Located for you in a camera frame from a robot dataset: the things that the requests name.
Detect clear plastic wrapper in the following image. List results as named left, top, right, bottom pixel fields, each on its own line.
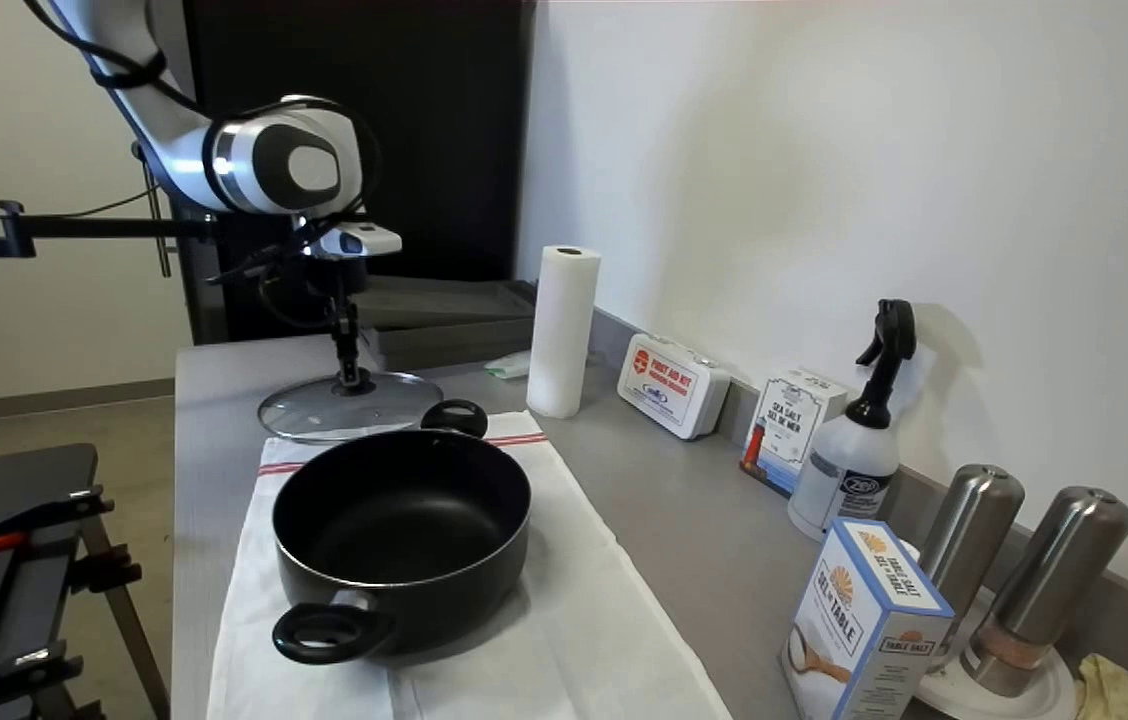
left=480, top=347, right=538, bottom=387

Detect black horizontal mounting bar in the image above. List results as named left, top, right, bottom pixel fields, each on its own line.
left=0, top=197, right=222, bottom=263

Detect black cooking pot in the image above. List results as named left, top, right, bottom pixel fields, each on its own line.
left=265, top=397, right=538, bottom=669

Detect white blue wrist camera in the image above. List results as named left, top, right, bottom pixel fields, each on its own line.
left=299, top=218, right=408, bottom=263

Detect glass pot lid black knob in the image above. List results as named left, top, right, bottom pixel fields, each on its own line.
left=254, top=369, right=448, bottom=445

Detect stainless steel grinder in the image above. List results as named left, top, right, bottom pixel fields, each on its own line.
left=959, top=482, right=1128, bottom=698
left=918, top=461, right=1029, bottom=652

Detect white box orange print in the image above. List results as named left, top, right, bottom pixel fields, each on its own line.
left=611, top=327, right=736, bottom=445

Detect black vertical stand pole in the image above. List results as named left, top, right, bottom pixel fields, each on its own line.
left=171, top=206, right=237, bottom=347

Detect white carton red print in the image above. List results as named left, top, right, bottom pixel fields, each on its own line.
left=736, top=369, right=856, bottom=498

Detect white round plate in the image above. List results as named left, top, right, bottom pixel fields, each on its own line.
left=918, top=634, right=1085, bottom=720

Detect white towel red stripes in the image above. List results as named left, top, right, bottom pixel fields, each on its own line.
left=203, top=406, right=736, bottom=720

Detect grey foam pad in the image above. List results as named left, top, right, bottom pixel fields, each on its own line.
left=361, top=314, right=540, bottom=379
left=361, top=270, right=538, bottom=335

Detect tall black panel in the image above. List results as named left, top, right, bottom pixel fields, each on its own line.
left=181, top=0, right=540, bottom=347

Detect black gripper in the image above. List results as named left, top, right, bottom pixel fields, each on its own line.
left=257, top=243, right=376, bottom=397

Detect clear spray bottle black trigger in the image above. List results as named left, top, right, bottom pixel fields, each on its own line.
left=785, top=296, right=922, bottom=543

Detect white paper towel roll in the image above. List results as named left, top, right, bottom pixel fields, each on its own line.
left=526, top=239, right=606, bottom=425

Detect yellow cloth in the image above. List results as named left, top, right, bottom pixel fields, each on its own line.
left=1072, top=647, right=1128, bottom=720

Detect white blue orange box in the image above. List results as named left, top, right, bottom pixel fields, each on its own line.
left=780, top=516, right=959, bottom=720

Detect black clamp red handle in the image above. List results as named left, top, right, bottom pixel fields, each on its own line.
left=0, top=482, right=115, bottom=560

